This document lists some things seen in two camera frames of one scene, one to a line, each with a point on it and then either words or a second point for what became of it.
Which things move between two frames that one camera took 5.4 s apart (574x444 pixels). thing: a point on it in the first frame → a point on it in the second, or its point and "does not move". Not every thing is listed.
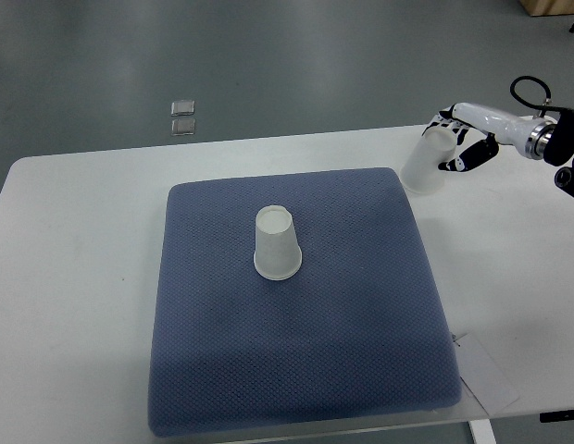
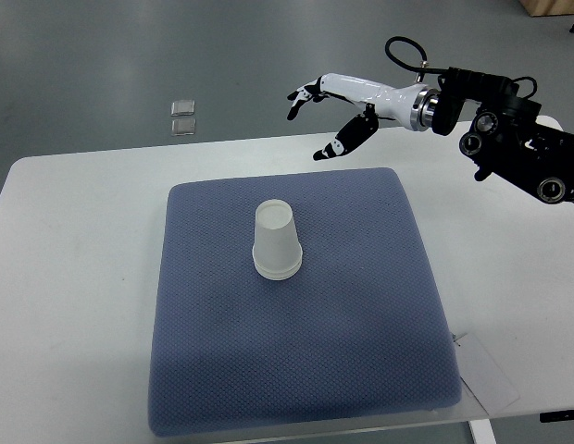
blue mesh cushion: (293, 299) does not move
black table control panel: (561, 415) does not move
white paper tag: (484, 375) does not move
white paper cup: (421, 173) → (277, 252)
